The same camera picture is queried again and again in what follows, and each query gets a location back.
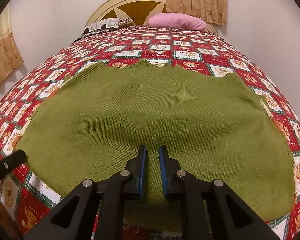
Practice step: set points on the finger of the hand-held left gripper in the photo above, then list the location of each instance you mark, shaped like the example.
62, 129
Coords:
8, 163

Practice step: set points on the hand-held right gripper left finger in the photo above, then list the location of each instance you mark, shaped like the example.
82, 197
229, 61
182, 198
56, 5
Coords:
142, 170

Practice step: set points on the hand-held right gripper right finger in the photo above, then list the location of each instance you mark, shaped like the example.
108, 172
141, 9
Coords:
163, 172

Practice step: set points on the green orange cream striped sweater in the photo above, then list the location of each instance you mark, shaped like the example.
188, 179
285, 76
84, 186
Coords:
150, 120

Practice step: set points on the beige floral side curtain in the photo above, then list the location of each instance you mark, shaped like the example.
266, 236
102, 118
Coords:
1, 52

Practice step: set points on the red checked printed blanket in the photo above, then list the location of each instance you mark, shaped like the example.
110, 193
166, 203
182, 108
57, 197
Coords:
165, 47

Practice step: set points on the white patterned pillow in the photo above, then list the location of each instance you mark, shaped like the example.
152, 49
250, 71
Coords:
105, 25

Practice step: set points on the pink pillow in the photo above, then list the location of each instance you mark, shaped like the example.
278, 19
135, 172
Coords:
177, 21

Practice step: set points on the cream and brown headboard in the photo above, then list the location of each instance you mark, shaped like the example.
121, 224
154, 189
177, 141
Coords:
132, 7

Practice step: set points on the tan floral curtain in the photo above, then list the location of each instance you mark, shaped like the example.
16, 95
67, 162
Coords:
196, 0

